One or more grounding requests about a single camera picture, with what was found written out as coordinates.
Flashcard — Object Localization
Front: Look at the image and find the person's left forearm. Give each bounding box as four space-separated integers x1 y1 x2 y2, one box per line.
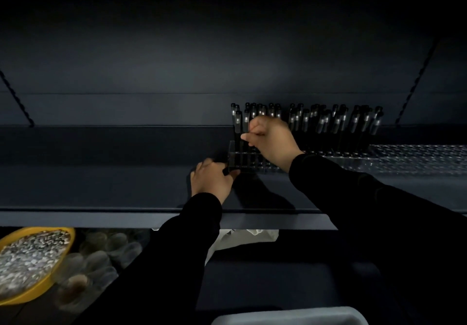
72 192 223 325

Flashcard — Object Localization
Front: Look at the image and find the long clear perforated pen tray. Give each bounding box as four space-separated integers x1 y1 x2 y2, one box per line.
262 144 467 176

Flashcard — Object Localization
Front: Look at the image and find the pile of small silver pieces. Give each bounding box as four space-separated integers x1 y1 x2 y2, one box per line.
0 230 71 297

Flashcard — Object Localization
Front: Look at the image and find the slotted shelf upright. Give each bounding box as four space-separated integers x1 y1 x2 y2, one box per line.
395 38 439 125
0 70 36 128

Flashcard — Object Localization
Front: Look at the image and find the single black pen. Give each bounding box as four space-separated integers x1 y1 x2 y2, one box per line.
250 107 260 154

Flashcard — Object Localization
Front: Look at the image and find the row of black pens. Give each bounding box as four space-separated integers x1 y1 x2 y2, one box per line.
230 102 384 155

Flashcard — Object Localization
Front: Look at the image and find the white crumpled cloth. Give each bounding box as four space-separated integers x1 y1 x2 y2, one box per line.
204 229 280 265

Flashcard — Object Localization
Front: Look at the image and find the person's right forearm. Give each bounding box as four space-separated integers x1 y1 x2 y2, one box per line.
288 153 467 325

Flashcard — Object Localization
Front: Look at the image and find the yellow bowl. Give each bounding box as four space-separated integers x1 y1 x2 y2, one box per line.
0 227 76 306

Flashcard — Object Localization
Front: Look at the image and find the small clear acrylic pen rack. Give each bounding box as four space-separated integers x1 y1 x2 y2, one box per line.
227 140 264 175

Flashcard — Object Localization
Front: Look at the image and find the person's right hand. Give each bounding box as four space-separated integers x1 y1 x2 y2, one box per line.
241 115 305 174

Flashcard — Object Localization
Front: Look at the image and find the person's left hand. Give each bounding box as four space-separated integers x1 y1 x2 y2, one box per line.
190 158 241 205

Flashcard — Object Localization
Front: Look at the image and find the dark blue metal shelf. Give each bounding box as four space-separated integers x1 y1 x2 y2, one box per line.
0 124 467 231

